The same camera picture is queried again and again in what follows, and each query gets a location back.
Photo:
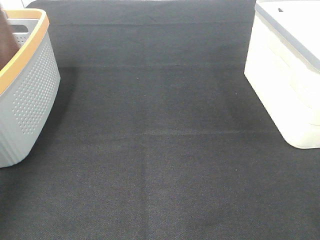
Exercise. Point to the white storage box grey lid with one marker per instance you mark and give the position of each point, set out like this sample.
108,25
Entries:
283,67

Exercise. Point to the brown microfibre towel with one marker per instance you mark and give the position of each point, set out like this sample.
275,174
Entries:
8,43

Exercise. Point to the black fabric table mat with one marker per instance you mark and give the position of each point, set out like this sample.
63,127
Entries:
156,134

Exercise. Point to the grey perforated laundry basket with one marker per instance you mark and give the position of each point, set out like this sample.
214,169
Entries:
28,85

